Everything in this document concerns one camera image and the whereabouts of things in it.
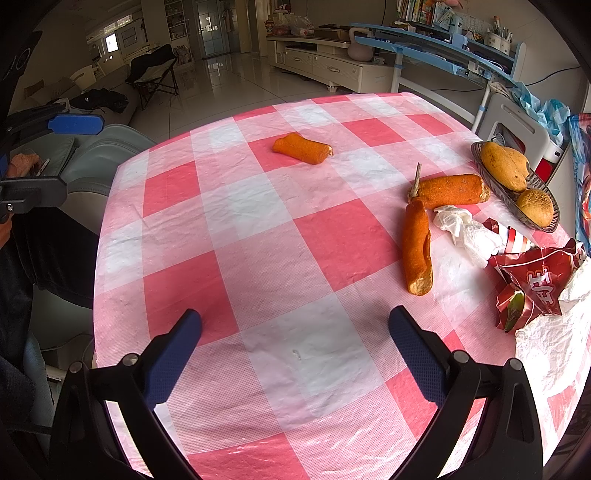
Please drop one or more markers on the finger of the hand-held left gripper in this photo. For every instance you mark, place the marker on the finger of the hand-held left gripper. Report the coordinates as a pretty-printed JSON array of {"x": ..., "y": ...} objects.
[
  {"x": 76, "y": 124},
  {"x": 37, "y": 194}
]

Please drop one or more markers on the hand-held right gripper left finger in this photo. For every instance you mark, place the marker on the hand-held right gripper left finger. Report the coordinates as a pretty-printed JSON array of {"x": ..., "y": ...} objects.
[{"x": 173, "y": 360}]

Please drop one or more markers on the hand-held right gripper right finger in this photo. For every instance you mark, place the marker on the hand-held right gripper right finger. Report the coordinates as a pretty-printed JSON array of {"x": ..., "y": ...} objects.
[{"x": 415, "y": 360}]

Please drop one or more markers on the long orange peel strip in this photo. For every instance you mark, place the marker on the long orange peel strip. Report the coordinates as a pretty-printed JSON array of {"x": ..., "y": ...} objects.
[{"x": 418, "y": 249}]

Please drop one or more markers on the paper wrapper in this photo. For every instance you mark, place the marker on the paper wrapper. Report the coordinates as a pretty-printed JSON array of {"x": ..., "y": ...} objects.
[{"x": 554, "y": 360}]

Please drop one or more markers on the white tissue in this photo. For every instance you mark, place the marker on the white tissue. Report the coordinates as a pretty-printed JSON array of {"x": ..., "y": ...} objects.
[{"x": 461, "y": 228}]

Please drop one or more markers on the red snack bag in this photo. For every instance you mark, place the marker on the red snack bag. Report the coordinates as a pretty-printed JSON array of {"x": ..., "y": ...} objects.
[{"x": 540, "y": 281}]

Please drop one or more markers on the red white patterned wrapper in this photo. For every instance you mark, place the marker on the red white patterned wrapper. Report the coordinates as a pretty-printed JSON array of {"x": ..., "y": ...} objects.
[{"x": 512, "y": 240}]

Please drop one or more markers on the orange bread roll with stem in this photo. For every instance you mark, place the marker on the orange bread roll with stem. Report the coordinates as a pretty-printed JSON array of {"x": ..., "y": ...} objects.
[{"x": 452, "y": 189}]

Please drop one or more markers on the small orange bread piece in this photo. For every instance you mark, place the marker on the small orange bread piece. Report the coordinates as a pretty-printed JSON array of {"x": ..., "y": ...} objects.
[{"x": 300, "y": 147}]

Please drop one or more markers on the person's left forearm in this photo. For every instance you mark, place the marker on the person's left forearm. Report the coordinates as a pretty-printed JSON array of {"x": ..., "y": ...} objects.
[{"x": 3, "y": 233}]

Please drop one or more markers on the person's left hand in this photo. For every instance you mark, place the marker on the person's left hand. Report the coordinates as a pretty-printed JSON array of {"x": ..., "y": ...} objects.
[{"x": 23, "y": 165}]

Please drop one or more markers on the black clothes pile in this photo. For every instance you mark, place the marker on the black clothes pile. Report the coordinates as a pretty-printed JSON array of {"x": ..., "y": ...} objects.
[{"x": 99, "y": 99}]

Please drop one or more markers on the person's dark clothing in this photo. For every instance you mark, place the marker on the person's dark clothing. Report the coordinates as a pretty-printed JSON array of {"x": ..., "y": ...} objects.
[{"x": 55, "y": 263}]

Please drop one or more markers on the pink white checkered tablecloth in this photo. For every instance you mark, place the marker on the pink white checkered tablecloth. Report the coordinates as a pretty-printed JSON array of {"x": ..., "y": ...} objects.
[{"x": 323, "y": 258}]

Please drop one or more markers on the person's left leg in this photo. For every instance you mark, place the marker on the person's left leg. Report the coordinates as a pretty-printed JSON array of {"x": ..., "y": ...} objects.
[{"x": 37, "y": 378}]

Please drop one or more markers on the white display shelf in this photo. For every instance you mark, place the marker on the white display shelf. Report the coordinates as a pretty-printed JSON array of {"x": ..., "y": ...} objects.
[{"x": 176, "y": 23}]

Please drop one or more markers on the glass door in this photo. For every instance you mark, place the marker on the glass door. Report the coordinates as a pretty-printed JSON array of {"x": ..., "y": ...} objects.
[{"x": 212, "y": 27}]

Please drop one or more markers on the round yellow bun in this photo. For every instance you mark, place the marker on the round yellow bun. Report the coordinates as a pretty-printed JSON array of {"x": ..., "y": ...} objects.
[{"x": 535, "y": 207}]

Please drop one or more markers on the large yellow bread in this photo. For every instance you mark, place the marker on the large yellow bread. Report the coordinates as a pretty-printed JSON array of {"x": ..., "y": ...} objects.
[{"x": 503, "y": 164}]

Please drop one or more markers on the glass fruit tray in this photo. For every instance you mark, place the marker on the glass fruit tray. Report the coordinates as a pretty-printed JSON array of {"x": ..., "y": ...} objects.
[{"x": 535, "y": 177}]

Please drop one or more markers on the clear plastic bag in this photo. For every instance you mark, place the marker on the clear plastic bag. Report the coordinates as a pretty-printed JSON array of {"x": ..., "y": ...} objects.
[{"x": 295, "y": 25}]

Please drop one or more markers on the cream TV stand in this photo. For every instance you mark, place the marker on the cream TV stand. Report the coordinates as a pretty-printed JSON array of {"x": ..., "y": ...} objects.
[{"x": 323, "y": 62}]

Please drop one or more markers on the colourful printed bag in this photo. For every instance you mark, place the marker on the colourful printed bag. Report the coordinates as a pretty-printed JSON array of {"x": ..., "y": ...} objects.
[{"x": 582, "y": 161}]

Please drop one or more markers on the white plastic chair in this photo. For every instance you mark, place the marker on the white plastic chair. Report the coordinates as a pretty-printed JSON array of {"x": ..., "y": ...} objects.
[{"x": 512, "y": 115}]

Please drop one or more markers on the light blue crumpled cloth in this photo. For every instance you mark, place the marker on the light blue crumpled cloth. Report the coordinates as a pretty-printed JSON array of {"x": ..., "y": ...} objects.
[{"x": 549, "y": 110}]

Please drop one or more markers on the pink kettlebell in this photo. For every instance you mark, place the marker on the pink kettlebell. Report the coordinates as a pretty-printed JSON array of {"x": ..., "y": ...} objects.
[{"x": 360, "y": 50}]

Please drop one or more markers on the blue study desk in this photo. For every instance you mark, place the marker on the blue study desk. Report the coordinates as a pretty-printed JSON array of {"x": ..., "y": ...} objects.
[{"x": 415, "y": 46}]

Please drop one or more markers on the white pen holder cup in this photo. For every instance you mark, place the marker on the white pen holder cup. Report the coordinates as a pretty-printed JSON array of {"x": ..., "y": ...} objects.
[{"x": 496, "y": 41}]

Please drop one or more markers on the row of books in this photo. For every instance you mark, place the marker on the row of books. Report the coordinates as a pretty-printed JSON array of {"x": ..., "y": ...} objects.
[{"x": 415, "y": 9}]

